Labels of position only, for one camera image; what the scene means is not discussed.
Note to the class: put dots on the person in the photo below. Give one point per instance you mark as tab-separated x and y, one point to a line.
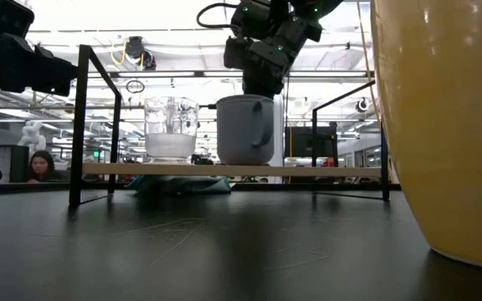
41	167

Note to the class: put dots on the yellow ceramic mug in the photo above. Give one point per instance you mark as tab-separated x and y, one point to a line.
446	125

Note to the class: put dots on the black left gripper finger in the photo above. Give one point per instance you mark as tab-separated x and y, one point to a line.
57	77

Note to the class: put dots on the black metal shelf frame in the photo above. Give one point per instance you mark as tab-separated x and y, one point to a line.
78	125

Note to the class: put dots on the teal cloth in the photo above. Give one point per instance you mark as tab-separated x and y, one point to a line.
182	184

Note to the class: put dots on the grey ceramic mug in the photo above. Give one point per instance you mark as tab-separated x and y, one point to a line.
241	134

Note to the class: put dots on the clear glass cup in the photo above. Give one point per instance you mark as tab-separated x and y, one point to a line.
170	134

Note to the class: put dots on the black monitor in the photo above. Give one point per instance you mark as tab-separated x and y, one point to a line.
304	142

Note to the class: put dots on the white robot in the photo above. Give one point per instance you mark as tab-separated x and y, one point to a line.
32	136

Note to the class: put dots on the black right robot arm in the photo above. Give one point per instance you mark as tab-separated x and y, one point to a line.
266	12

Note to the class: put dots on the black ceiling device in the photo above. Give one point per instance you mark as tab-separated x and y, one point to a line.
134	48

